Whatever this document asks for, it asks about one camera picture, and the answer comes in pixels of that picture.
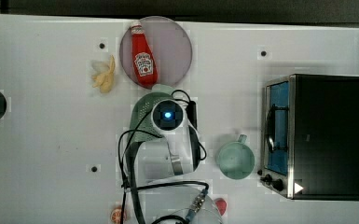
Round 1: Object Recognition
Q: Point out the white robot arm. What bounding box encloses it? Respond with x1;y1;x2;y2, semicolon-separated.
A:
120;96;223;224

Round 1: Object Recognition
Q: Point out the red ketchup bottle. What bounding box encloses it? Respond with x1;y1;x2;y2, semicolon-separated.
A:
131;21;159;87

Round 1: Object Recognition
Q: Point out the green plastic strainer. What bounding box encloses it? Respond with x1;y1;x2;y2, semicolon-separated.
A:
128;84;174;144

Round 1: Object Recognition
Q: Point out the peeled toy banana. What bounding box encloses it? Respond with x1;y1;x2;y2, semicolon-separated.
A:
92;55;116;93

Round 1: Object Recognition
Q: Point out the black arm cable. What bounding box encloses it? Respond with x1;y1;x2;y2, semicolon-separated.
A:
117;89;211;224

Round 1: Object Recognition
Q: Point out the black toaster oven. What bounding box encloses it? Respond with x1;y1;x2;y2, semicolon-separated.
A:
257;74;359;201

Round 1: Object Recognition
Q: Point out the red toy strawberry on table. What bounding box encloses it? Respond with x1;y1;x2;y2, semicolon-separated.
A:
214;198;228;216

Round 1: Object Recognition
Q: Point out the grey round plate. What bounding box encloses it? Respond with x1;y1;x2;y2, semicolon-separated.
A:
118;16;194;90

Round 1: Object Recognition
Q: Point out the orange toy slice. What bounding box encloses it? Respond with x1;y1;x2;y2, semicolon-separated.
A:
110;207;127;224

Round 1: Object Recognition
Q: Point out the green plastic mug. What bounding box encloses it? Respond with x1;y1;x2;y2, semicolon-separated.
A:
216;134;255;180

